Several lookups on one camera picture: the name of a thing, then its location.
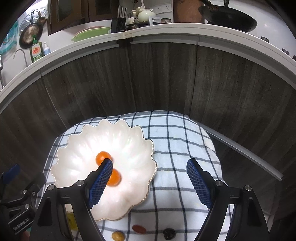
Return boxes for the yellow green apple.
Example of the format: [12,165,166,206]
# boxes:
[67,212,78,231]

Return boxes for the red cherry tomato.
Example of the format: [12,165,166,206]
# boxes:
[132,225,147,235]

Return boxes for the yellow cherry tomato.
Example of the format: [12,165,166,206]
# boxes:
[111,231,125,241]

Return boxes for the blue checked white cloth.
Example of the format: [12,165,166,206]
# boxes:
[44,110,222,240]

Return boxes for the grey metal strip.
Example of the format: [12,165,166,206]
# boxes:
[197,122,283,181]

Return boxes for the upper orange mandarin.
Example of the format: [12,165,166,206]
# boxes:
[95,151,112,166]

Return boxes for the orange mandarin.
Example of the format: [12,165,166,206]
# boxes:
[95,151,112,166]
[107,169,121,187]

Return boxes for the dark purple grape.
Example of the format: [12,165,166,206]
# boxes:
[163,228,176,240]

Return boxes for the lower orange mandarin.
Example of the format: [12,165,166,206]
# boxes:
[107,169,121,187]

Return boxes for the white scalloped bowl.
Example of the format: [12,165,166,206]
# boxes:
[50,119,158,221]

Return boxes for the chrome faucet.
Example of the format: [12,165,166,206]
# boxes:
[13,49,28,68]

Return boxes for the green dish soap bottle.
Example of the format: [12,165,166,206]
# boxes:
[30,35,44,63]

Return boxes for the small white pump bottle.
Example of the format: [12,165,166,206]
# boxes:
[44,42,51,55]

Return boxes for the hanging copper frying pan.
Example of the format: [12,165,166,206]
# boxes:
[19,13,43,49]

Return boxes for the green tray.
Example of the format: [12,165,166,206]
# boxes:
[71,26,111,42]

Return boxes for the black knife block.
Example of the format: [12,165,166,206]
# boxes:
[110,6,127,33]

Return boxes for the cream ceramic teapot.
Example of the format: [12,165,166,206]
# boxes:
[137,9,156,23]

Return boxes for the black wok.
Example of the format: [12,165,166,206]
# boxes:
[198,1,257,33]

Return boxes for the wooden cutting board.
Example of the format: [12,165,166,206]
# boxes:
[173,0,205,24]

